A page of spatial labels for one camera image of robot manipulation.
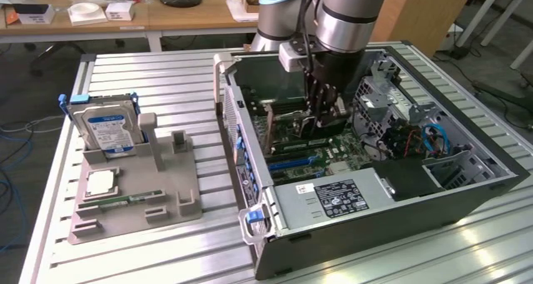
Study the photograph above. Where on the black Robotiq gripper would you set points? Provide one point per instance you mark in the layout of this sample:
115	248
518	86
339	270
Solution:
339	68

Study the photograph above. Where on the graphics card with metal bracket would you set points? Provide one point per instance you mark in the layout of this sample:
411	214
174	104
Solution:
325	129

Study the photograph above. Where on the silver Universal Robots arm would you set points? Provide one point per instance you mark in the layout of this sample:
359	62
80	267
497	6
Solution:
345	31

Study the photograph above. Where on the silver disk bay cage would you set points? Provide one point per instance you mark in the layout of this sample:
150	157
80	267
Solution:
377	109

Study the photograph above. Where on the green motherboard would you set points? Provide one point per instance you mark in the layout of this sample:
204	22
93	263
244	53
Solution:
350	146

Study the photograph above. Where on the wooden cabinet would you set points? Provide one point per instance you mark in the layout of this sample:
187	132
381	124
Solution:
415	15

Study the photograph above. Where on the RAM stick with white label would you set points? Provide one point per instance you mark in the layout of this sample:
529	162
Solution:
299	145

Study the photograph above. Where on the blue expansion slot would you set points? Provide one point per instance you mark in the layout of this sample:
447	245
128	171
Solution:
287	164

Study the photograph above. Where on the white table legs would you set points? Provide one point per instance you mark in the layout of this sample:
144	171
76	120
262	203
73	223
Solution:
481	15

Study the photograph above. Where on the black floor stand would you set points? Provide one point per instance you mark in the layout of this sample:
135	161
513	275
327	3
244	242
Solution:
508	93

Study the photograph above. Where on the grey power supply unit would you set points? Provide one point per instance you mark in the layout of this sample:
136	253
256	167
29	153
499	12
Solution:
299	209

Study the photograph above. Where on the open black PC case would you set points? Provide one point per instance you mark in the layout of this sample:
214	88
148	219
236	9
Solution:
374	234

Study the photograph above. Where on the small white cardboard box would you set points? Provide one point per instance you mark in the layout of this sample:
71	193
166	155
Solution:
119	12

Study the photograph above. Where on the hard disk with blue label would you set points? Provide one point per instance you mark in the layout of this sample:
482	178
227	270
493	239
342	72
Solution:
105	131

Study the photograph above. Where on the white round holder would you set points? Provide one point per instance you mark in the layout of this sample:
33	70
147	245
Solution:
87	14

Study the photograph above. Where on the blue plastic disk caddy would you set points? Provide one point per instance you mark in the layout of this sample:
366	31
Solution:
79	99

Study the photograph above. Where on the green RAM stick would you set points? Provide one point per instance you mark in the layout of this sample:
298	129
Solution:
137	198

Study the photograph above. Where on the silver CPU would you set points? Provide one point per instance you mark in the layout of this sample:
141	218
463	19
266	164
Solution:
99	182

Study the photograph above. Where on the grey printed parts rack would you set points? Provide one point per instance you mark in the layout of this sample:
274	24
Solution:
137	221

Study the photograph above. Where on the black chair base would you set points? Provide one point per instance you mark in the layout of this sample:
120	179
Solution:
45	51

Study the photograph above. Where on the white box with black lid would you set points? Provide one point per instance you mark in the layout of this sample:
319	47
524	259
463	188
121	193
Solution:
33	14

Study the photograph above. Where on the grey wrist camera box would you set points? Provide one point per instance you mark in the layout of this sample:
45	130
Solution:
291	57

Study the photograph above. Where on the wooden desk with white frame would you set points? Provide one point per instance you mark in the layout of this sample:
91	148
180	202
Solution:
61	31

